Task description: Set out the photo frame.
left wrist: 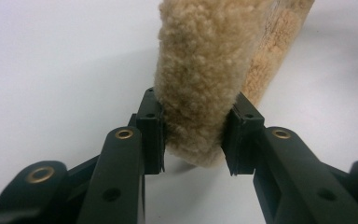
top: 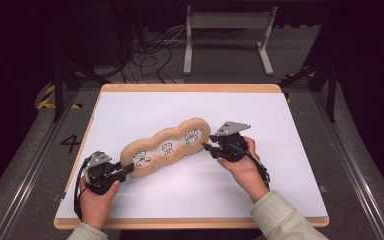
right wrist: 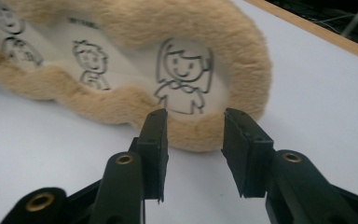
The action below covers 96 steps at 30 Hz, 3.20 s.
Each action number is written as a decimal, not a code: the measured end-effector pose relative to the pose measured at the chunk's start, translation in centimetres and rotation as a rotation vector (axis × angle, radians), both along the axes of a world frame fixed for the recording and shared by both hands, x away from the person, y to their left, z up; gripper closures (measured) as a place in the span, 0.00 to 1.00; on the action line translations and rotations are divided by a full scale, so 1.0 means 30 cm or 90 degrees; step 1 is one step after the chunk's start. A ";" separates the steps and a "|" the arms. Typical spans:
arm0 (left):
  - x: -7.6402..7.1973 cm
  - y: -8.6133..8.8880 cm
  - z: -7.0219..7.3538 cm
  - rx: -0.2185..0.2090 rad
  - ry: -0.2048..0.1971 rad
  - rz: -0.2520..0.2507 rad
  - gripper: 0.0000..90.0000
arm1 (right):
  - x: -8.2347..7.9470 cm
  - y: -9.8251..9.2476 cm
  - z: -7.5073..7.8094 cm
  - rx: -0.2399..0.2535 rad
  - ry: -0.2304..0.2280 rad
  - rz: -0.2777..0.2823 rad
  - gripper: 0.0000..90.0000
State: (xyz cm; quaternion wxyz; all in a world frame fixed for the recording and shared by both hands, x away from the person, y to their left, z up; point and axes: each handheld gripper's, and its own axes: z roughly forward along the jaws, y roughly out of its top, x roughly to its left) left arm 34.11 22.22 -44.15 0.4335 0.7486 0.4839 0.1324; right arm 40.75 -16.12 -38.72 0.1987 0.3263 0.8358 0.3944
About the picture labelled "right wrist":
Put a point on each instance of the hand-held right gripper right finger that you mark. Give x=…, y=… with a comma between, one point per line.
x=248, y=161

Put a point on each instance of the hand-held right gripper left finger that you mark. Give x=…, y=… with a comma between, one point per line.
x=155, y=149

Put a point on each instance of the beige plush cloud-shaped frame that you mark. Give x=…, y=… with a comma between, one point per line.
x=136, y=18

